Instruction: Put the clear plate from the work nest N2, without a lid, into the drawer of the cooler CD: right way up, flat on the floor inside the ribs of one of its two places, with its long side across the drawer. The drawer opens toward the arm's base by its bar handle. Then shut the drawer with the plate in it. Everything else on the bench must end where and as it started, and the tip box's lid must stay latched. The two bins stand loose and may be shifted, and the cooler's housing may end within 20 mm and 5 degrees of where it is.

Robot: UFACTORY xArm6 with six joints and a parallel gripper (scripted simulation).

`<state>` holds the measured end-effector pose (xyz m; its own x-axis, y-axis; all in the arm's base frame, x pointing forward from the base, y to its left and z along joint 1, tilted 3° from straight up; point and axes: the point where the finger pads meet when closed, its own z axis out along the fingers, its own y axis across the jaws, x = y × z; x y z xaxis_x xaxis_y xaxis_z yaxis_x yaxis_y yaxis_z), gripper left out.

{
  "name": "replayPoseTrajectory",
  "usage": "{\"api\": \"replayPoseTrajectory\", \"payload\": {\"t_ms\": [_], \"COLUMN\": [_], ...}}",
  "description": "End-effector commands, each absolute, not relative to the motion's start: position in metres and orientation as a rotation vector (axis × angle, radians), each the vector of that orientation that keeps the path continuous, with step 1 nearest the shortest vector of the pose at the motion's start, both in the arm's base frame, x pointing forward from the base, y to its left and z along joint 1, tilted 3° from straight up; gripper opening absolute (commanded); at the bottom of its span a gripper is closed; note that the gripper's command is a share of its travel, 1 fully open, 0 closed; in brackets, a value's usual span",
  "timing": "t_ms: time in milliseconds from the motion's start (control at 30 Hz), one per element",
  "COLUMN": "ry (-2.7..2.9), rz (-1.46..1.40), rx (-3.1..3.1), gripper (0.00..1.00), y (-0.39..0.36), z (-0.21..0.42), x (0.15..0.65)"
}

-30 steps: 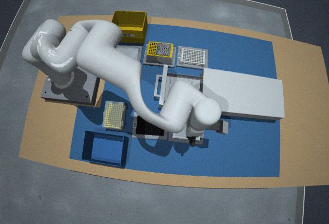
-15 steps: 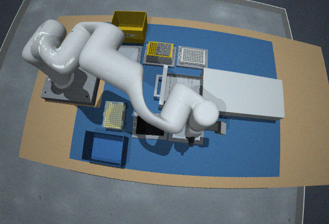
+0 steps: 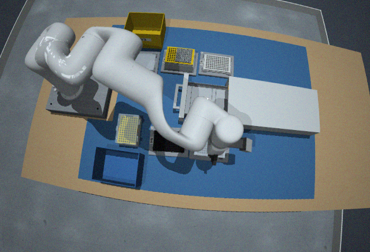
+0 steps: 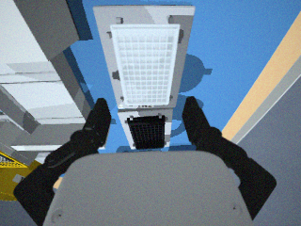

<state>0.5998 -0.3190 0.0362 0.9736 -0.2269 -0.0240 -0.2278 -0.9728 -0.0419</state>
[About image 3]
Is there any blue bench mat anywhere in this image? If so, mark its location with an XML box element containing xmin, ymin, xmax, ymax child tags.
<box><xmin>78</xmin><ymin>27</ymin><xmax>315</xmax><ymax>199</ymax></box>

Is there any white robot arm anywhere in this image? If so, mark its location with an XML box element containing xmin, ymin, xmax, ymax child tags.
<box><xmin>25</xmin><ymin>23</ymin><xmax>252</xmax><ymax>153</ymax></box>

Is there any blue open-top bin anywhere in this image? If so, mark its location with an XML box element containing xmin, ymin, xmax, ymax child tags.
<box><xmin>91</xmin><ymin>146</ymin><xmax>145</xmax><ymax>187</ymax></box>

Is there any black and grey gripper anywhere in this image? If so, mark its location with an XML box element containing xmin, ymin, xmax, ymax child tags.
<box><xmin>207</xmin><ymin>139</ymin><xmax>226</xmax><ymax>165</ymax></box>

